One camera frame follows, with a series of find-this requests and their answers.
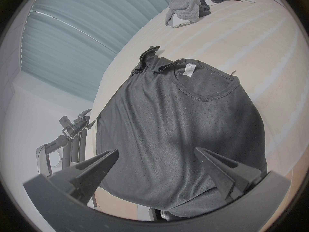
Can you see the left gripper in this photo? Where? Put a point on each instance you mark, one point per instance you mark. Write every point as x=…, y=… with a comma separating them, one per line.
x=76, y=127

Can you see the blue-green curtain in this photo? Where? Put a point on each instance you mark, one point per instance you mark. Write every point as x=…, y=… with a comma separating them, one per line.
x=108, y=8
x=60, y=57

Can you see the black garment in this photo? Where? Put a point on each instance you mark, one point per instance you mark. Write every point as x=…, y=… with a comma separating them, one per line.
x=204, y=8

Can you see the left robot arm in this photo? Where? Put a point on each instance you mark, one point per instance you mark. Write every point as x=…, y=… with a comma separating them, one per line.
x=72, y=148

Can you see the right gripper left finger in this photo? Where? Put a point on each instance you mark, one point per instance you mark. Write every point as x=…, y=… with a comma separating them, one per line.
x=91, y=175

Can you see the black T-shirt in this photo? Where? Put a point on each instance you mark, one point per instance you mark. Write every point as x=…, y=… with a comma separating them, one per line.
x=169, y=129

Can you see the bed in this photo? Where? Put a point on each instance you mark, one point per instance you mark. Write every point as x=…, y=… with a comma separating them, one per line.
x=241, y=45

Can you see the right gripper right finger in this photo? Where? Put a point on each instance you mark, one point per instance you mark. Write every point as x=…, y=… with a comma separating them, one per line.
x=222, y=177

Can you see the grey garment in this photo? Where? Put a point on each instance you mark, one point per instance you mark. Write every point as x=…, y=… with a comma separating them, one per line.
x=183, y=6

